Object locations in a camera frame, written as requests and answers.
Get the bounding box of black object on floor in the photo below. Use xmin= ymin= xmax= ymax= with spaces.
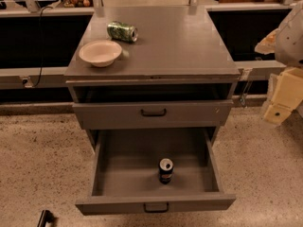
xmin=37 ymin=210 xmax=55 ymax=227

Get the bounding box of grey drawer cabinet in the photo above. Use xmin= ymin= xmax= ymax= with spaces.
xmin=65 ymin=6 xmax=240 ymax=144

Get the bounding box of metal hook on rail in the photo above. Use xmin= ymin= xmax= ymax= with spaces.
xmin=240 ymin=68 xmax=253 ymax=108

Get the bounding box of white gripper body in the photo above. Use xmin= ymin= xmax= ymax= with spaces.
xmin=268 ymin=67 xmax=303 ymax=112

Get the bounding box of black top drawer handle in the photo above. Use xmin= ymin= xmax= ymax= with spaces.
xmin=140 ymin=109 xmax=167 ymax=117

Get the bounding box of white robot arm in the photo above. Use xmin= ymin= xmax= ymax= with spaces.
xmin=255 ymin=1 xmax=303 ymax=126

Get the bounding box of blue pepsi can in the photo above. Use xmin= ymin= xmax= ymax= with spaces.
xmin=158 ymin=158 xmax=174 ymax=184

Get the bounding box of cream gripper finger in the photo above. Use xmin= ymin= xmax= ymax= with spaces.
xmin=262 ymin=104 xmax=292 ymax=125

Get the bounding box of white bowl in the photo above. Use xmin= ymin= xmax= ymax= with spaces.
xmin=79 ymin=40 xmax=122 ymax=67

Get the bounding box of black middle drawer handle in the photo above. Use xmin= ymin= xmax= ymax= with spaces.
xmin=143 ymin=202 xmax=169 ymax=214

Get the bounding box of black drawer handle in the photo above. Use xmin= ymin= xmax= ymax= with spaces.
xmin=143 ymin=202 xmax=169 ymax=214
xmin=140 ymin=109 xmax=167 ymax=117

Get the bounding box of open grey middle drawer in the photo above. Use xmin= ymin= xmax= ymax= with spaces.
xmin=76 ymin=128 xmax=236 ymax=215

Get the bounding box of black cable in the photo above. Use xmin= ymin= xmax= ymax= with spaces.
xmin=31 ymin=5 xmax=55 ymax=89

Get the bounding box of green soda can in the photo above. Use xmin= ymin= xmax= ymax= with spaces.
xmin=107 ymin=21 xmax=138 ymax=43

